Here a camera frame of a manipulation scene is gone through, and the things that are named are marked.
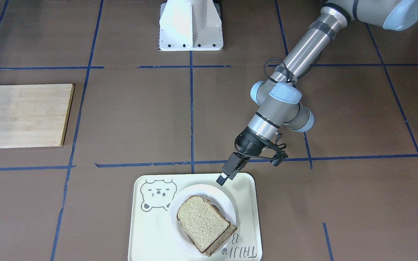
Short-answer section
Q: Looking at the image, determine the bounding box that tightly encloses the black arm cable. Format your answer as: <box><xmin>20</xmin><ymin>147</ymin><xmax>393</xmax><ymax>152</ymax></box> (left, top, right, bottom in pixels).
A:
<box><xmin>263</xmin><ymin>58</ymin><xmax>315</xmax><ymax>86</ymax></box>

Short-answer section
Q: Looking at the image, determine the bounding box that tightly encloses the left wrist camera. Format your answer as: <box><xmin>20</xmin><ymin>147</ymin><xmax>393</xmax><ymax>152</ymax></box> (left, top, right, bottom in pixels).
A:
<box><xmin>261</xmin><ymin>132</ymin><xmax>288</xmax><ymax>167</ymax></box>

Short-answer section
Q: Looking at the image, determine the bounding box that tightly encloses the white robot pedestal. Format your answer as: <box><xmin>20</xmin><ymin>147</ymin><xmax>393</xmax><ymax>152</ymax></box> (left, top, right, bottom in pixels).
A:
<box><xmin>158</xmin><ymin>0</ymin><xmax>224</xmax><ymax>51</ymax></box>

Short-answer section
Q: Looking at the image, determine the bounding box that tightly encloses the cream bear tray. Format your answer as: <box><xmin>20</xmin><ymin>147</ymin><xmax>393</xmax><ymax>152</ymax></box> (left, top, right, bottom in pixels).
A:
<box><xmin>128</xmin><ymin>173</ymin><xmax>263</xmax><ymax>261</ymax></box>

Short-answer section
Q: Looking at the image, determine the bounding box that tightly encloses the wooden cutting board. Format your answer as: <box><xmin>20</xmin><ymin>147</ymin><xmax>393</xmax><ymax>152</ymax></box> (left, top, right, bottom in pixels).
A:
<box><xmin>0</xmin><ymin>84</ymin><xmax>74</xmax><ymax>149</ymax></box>

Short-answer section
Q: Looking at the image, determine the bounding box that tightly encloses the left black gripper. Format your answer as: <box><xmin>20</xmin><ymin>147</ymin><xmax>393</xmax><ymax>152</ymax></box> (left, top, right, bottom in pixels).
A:
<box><xmin>216</xmin><ymin>128</ymin><xmax>267</xmax><ymax>186</ymax></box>

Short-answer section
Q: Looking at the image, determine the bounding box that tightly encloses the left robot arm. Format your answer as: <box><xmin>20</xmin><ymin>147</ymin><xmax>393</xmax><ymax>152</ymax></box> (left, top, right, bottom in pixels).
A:
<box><xmin>216</xmin><ymin>0</ymin><xmax>418</xmax><ymax>186</ymax></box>

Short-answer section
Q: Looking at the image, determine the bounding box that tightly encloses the bread slice on plate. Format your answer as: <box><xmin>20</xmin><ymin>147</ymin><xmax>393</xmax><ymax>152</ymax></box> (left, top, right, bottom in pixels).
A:
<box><xmin>199</xmin><ymin>199</ymin><xmax>237</xmax><ymax>256</ymax></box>

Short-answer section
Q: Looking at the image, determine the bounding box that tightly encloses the white round plate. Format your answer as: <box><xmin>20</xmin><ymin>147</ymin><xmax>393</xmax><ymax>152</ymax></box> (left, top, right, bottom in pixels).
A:
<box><xmin>168</xmin><ymin>185</ymin><xmax>238</xmax><ymax>259</ymax></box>

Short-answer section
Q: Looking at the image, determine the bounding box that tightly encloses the bread slice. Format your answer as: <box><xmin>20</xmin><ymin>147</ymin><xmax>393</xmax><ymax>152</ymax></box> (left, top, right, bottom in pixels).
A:
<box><xmin>199</xmin><ymin>199</ymin><xmax>237</xmax><ymax>256</ymax></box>
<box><xmin>176</xmin><ymin>195</ymin><xmax>232</xmax><ymax>256</ymax></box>

